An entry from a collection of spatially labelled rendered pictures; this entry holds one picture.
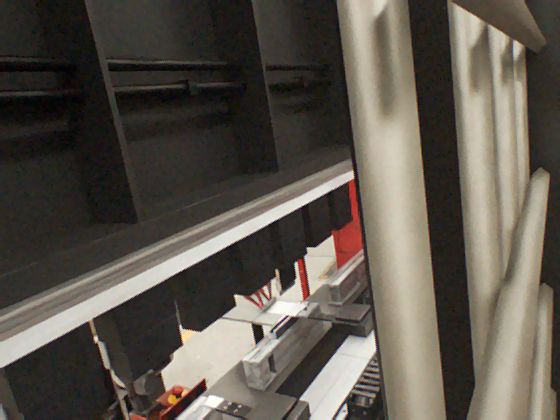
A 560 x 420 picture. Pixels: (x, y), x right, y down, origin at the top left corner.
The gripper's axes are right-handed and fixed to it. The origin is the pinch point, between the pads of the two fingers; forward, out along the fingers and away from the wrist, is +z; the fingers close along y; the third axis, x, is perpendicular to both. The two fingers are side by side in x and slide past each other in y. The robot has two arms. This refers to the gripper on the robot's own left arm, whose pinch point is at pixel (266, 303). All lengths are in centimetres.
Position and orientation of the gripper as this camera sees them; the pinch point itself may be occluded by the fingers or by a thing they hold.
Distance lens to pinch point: 155.0
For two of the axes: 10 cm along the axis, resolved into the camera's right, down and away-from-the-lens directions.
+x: -6.6, 4.6, 6.0
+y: 5.4, -2.7, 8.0
